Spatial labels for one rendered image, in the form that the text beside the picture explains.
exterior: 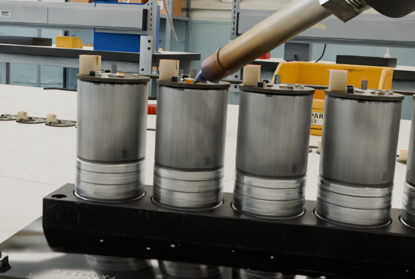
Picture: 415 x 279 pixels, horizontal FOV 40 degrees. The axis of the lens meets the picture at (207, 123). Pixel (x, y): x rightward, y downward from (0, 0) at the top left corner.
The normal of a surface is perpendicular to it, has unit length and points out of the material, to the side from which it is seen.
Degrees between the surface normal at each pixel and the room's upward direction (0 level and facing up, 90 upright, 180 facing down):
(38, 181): 0
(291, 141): 90
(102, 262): 0
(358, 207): 90
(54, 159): 0
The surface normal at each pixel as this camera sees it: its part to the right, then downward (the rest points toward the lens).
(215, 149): 0.69, 0.15
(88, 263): 0.05, -0.99
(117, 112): 0.32, 0.15
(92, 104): -0.37, 0.11
